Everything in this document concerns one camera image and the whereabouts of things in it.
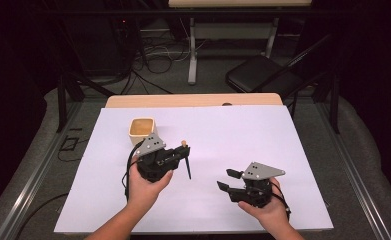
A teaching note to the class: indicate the black metal stand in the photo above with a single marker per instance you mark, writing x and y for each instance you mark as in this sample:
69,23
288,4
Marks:
62,100
334,100

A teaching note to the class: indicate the person's right hand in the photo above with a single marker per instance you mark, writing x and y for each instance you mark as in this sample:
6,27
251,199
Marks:
273,213

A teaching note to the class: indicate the person's left hand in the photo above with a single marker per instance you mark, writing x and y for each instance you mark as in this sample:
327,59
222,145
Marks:
143,191

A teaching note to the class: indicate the desk with white legs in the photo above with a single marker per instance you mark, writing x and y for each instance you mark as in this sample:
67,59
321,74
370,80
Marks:
229,31

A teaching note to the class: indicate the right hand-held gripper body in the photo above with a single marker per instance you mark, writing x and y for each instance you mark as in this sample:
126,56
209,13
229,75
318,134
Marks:
259,170

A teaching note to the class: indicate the black computer cabinet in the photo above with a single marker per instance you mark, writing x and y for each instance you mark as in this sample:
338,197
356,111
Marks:
96,46

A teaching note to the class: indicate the aluminium floor rail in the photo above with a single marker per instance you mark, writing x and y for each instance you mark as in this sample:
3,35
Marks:
33,180
349,173

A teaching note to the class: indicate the white board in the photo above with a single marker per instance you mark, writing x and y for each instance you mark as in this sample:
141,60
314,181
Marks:
216,133

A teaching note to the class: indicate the wooden table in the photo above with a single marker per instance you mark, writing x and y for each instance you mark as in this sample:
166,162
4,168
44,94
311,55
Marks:
189,100

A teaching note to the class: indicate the beige square cup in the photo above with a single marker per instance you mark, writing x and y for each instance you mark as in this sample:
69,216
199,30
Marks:
141,128

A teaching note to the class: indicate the black folding chair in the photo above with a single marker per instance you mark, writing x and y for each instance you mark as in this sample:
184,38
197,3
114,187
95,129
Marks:
259,75

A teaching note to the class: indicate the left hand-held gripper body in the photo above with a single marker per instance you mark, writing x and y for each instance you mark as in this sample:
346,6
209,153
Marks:
153,163

